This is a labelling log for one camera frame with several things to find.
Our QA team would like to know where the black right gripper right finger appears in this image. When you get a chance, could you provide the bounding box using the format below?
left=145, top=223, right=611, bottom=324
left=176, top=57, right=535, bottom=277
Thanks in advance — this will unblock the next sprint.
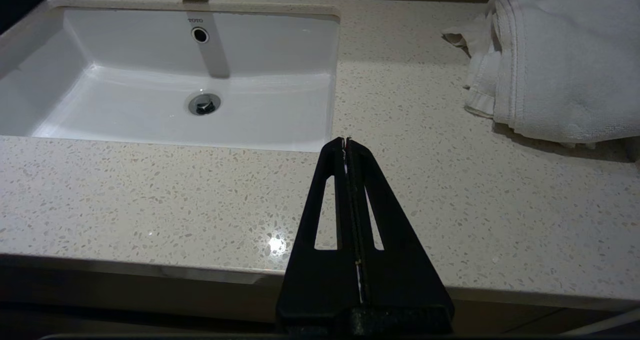
left=347, top=138, right=455, bottom=317

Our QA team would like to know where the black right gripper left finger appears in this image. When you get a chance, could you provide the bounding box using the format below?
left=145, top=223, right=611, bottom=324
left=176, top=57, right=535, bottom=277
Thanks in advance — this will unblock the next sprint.
left=276, top=138, right=362, bottom=318

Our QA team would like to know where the chrome sink drain stopper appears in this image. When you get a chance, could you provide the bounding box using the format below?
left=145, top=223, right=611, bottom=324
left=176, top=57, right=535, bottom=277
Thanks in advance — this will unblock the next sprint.
left=188, top=92, right=222, bottom=116

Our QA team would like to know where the white ceramic sink basin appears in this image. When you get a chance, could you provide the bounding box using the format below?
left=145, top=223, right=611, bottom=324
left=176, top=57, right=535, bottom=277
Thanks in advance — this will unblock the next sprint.
left=0, top=4, right=342, bottom=152

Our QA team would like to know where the white folded towel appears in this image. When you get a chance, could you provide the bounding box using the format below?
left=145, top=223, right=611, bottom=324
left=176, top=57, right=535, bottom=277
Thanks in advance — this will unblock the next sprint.
left=441, top=0, right=640, bottom=148

